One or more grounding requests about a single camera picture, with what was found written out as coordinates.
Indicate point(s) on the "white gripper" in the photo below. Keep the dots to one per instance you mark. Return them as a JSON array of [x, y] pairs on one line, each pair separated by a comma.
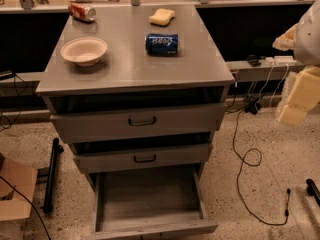
[[308, 43]]

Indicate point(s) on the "blue pepsi can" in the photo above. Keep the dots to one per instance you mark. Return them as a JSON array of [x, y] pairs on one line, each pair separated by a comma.
[[162, 44]]

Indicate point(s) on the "grey top drawer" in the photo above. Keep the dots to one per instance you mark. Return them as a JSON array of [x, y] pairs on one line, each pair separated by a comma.
[[138, 123]]

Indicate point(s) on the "grey drawer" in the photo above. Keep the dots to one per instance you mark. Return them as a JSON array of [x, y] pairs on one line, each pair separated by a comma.
[[157, 203], [138, 123], [142, 158]]

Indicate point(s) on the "grey drawer cabinet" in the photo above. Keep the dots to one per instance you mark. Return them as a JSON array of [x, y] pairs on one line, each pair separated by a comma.
[[127, 77]]

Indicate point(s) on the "grey middle drawer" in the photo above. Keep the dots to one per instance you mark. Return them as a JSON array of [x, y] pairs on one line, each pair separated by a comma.
[[142, 158]]

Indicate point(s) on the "grey bottom drawer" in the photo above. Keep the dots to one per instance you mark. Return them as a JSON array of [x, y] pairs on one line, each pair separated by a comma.
[[157, 203]]

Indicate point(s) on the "red soda can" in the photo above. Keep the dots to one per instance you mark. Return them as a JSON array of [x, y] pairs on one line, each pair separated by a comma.
[[82, 12]]

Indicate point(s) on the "white power strip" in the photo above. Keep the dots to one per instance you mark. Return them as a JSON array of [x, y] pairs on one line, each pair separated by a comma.
[[280, 60]]

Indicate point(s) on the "black small device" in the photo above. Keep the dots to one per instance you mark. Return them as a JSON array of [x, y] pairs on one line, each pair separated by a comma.
[[253, 60]]

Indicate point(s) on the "black bar right edge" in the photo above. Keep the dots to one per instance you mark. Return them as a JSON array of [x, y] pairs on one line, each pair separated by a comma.
[[312, 190]]

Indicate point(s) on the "yellow sponge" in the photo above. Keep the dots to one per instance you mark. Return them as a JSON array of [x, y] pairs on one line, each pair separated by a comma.
[[162, 17]]

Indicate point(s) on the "white paper bowl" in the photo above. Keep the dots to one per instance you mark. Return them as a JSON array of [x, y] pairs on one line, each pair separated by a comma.
[[84, 51]]

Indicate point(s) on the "black bar on floor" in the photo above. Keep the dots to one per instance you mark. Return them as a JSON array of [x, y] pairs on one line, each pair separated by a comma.
[[48, 200]]

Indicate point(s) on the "cardboard box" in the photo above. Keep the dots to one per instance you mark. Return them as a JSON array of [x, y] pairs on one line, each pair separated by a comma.
[[17, 186]]

